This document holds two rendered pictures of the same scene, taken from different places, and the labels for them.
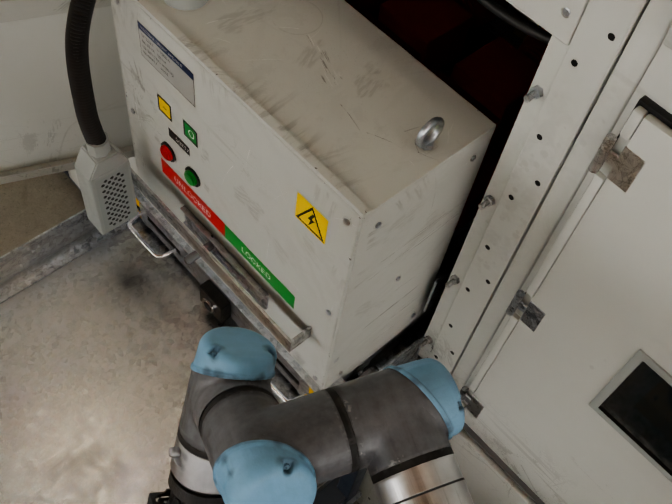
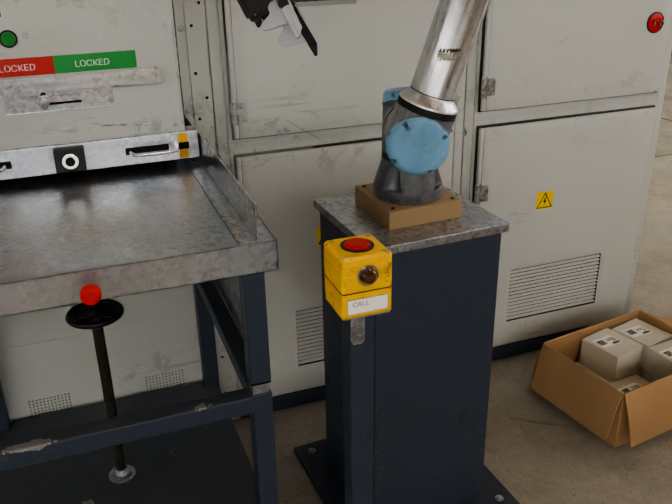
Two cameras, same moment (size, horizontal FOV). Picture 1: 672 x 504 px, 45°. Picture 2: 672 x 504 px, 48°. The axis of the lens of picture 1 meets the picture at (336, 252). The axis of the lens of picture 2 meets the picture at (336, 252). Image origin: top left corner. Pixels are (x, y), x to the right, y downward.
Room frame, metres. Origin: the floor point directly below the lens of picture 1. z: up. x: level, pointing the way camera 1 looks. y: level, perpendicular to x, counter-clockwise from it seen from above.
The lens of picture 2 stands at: (-0.58, 1.18, 1.34)
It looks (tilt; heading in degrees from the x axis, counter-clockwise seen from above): 24 degrees down; 301
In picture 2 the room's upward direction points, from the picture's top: 1 degrees counter-clockwise
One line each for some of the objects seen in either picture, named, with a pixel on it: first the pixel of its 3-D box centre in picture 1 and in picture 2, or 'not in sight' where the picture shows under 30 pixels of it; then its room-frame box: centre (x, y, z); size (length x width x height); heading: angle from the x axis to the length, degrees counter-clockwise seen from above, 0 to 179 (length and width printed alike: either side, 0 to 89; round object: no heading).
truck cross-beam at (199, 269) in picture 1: (232, 290); (69, 155); (0.69, 0.16, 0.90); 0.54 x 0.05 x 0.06; 51
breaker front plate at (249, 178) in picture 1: (223, 206); (48, 31); (0.68, 0.17, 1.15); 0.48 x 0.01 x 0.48; 51
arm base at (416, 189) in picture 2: not in sight; (408, 170); (0.08, -0.22, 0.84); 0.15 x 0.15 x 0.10
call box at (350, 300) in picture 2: not in sight; (357, 275); (-0.08, 0.30, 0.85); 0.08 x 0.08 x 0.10; 51
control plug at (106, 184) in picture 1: (108, 183); not in sight; (0.75, 0.38, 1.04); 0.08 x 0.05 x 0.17; 141
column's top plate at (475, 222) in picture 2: not in sight; (406, 214); (0.09, -0.22, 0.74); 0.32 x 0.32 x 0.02; 54
